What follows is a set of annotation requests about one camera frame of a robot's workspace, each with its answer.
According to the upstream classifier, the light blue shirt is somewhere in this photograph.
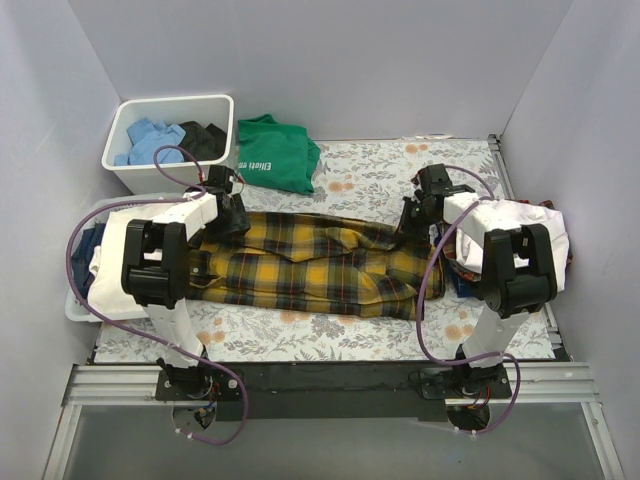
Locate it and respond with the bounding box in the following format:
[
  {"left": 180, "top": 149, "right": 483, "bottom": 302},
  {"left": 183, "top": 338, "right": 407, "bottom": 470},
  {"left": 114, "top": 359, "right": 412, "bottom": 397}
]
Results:
[{"left": 114, "top": 117, "right": 186, "bottom": 167}]

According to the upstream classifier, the aluminium frame rail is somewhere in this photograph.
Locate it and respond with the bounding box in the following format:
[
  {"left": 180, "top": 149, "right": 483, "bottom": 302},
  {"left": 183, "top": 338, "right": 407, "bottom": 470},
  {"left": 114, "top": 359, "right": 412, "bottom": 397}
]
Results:
[{"left": 44, "top": 361, "right": 623, "bottom": 479}]

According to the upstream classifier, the white folded shirt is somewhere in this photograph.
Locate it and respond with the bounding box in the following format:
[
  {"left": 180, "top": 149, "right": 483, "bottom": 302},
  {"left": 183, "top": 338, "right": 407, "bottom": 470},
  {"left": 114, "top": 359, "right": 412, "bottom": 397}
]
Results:
[{"left": 455, "top": 199, "right": 569, "bottom": 292}]

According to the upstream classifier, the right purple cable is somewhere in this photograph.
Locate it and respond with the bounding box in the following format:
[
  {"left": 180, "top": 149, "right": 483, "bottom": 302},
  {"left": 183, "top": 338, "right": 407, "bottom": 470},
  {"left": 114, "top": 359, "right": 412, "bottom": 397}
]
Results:
[{"left": 415, "top": 164, "right": 520, "bottom": 436}]

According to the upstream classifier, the black garment in bin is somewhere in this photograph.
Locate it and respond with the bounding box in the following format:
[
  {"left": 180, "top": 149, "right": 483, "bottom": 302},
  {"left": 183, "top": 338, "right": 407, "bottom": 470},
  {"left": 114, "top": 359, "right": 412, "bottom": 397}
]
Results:
[{"left": 179, "top": 121, "right": 227, "bottom": 162}]

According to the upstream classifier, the floral tablecloth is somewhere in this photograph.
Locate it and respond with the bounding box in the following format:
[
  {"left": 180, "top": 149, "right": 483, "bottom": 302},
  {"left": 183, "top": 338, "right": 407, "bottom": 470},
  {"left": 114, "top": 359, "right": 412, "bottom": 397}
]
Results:
[{"left": 94, "top": 138, "right": 559, "bottom": 364}]

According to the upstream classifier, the white plastic bin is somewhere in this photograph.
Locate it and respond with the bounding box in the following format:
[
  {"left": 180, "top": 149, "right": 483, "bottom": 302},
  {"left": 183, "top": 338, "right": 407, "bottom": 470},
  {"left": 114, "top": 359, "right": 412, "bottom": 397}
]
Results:
[{"left": 102, "top": 94, "right": 235, "bottom": 194}]

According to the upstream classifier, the green printed shirt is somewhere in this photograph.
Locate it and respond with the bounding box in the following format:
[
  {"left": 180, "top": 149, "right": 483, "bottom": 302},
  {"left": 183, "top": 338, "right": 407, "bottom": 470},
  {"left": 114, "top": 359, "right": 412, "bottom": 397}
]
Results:
[{"left": 238, "top": 114, "right": 320, "bottom": 196}]

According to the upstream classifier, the navy blue garment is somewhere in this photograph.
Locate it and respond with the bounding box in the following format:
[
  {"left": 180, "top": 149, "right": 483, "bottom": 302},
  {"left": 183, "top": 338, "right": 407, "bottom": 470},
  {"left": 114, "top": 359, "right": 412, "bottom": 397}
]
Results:
[{"left": 71, "top": 222, "right": 106, "bottom": 299}]

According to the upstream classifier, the yellow plaid long sleeve shirt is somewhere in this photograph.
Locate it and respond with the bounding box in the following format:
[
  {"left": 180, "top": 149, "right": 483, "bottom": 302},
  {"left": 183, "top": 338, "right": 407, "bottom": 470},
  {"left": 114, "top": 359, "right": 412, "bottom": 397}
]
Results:
[{"left": 187, "top": 212, "right": 445, "bottom": 320}]

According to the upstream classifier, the white laundry basket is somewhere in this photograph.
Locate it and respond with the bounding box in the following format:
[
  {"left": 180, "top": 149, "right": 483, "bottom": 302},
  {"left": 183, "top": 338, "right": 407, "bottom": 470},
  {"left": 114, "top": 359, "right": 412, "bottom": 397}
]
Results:
[{"left": 65, "top": 192, "right": 182, "bottom": 323}]

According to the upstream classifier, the white folded garment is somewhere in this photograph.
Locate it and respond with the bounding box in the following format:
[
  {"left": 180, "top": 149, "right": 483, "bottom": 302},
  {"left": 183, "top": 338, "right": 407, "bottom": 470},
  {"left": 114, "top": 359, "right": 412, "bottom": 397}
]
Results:
[{"left": 87, "top": 203, "right": 170, "bottom": 321}]

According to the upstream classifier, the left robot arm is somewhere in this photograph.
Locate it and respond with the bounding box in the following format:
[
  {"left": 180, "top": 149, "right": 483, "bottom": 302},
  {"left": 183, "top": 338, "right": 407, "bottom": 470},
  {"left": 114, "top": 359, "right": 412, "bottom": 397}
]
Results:
[{"left": 121, "top": 165, "right": 250, "bottom": 400}]

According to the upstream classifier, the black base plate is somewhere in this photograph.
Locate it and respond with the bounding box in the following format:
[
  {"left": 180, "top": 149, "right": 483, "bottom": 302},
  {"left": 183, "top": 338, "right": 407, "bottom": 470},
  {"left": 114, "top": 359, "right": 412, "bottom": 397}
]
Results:
[{"left": 155, "top": 361, "right": 512, "bottom": 422}]

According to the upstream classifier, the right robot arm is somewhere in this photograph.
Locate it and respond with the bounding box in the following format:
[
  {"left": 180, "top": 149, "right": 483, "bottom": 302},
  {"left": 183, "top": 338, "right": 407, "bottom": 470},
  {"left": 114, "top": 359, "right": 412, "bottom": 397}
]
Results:
[{"left": 398, "top": 164, "right": 559, "bottom": 398}]

